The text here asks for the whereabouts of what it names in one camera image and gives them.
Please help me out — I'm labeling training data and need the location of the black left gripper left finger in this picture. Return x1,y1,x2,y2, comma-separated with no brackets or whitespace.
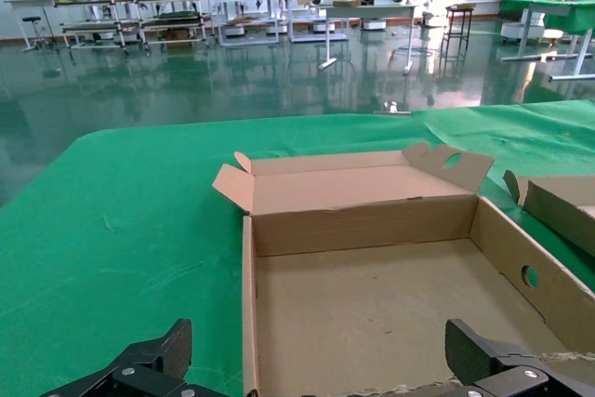
39,318,219,397

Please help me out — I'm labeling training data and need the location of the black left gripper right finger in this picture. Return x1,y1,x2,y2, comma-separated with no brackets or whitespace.
444,318,595,397

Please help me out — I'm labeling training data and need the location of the cardboard box with round holes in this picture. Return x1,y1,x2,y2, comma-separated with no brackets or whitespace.
212,142,595,397

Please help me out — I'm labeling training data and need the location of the cardboard box with torn lid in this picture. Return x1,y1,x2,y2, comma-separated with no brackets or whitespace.
503,169,595,268

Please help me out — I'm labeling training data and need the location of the green table cloth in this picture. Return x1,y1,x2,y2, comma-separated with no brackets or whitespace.
0,99,595,397

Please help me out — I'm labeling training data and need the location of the brown metal stand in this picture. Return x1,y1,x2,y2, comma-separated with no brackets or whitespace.
441,4,476,62

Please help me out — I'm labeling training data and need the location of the long steel rack workbench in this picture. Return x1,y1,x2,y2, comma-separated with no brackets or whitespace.
52,0,216,53

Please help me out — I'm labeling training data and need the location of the green covered table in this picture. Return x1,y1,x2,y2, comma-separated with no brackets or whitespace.
499,0,595,83

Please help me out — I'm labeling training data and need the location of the black round stool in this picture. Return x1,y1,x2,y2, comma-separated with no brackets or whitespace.
20,15,60,53

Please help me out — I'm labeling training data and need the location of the grey table with white legs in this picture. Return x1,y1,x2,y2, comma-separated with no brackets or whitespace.
317,1,420,76

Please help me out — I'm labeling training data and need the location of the white shelf rack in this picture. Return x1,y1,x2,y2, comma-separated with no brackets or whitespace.
211,0,288,47
286,0,350,44

